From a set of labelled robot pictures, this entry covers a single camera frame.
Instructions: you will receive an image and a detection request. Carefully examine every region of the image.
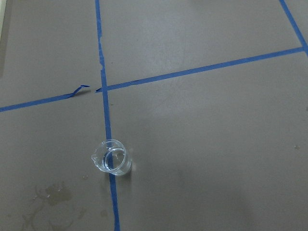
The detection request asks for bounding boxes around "clear glass measuring cup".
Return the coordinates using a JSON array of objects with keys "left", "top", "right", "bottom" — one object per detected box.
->
[{"left": 91, "top": 139, "right": 132, "bottom": 176}]

